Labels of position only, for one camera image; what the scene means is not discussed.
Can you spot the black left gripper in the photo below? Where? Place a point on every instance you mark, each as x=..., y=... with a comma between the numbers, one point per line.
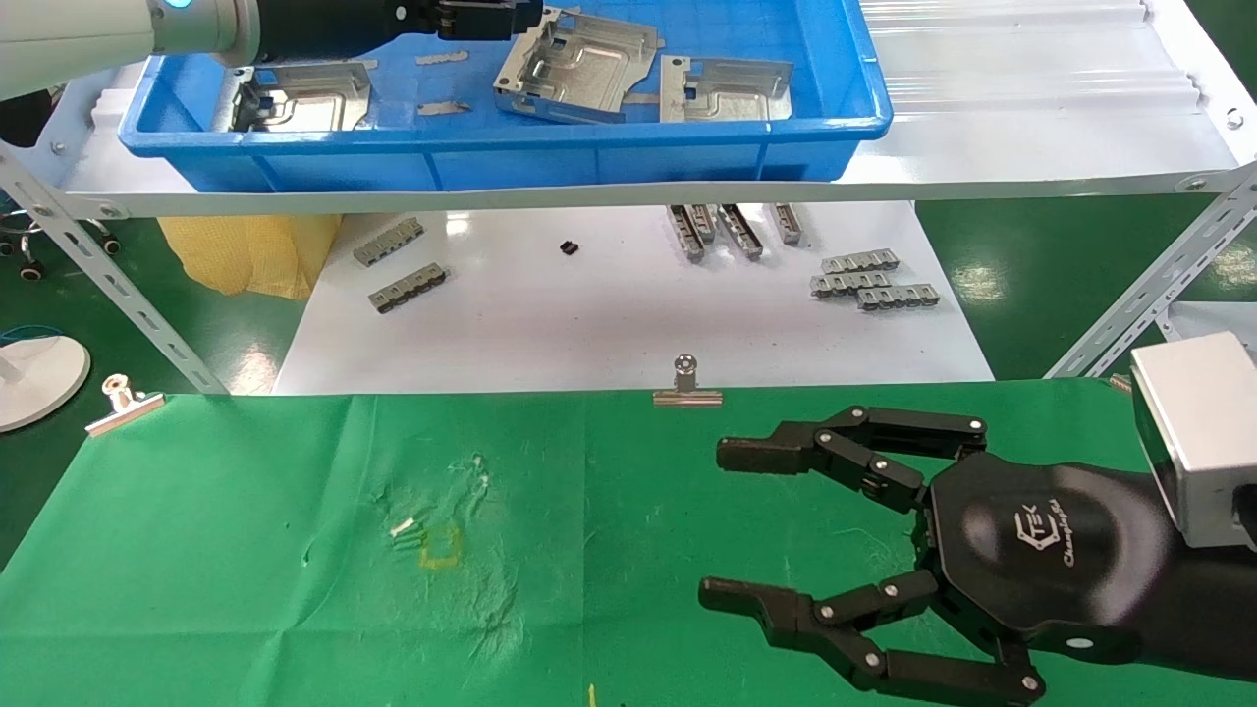
x=334, y=25

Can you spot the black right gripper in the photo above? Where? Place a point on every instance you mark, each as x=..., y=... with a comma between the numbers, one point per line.
x=1041, y=550

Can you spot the grey stamped metal plate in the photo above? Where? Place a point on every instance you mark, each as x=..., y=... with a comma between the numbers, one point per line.
x=579, y=69
x=727, y=93

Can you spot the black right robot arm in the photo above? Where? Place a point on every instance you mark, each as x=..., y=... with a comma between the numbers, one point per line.
x=1208, y=609

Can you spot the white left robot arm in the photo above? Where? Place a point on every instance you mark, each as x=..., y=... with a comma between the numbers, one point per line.
x=79, y=29

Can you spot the blue plastic bin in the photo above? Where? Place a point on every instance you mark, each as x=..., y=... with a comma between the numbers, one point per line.
x=491, y=162

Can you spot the metal plate with black insert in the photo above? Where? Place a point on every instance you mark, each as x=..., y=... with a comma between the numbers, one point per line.
x=314, y=98

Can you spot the light grey connector strip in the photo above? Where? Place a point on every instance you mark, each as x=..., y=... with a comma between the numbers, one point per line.
x=388, y=243

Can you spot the dark grey connector strip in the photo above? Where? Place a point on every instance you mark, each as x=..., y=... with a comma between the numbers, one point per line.
x=408, y=289

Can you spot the yellow mesh bag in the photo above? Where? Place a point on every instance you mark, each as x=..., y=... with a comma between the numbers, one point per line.
x=245, y=255

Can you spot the small white scrap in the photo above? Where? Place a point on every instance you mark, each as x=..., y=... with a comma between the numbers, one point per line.
x=403, y=527

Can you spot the white metal shelf rack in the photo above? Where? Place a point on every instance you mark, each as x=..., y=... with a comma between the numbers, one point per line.
x=1031, y=98

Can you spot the black office chair casters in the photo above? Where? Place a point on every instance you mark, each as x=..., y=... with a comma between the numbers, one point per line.
x=31, y=270

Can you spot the white round base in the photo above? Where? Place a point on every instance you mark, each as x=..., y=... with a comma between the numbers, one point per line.
x=39, y=378

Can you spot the green table cloth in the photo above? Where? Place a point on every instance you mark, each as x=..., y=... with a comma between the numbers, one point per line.
x=245, y=589

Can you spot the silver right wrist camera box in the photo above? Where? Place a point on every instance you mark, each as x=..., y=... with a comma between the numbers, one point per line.
x=1198, y=432

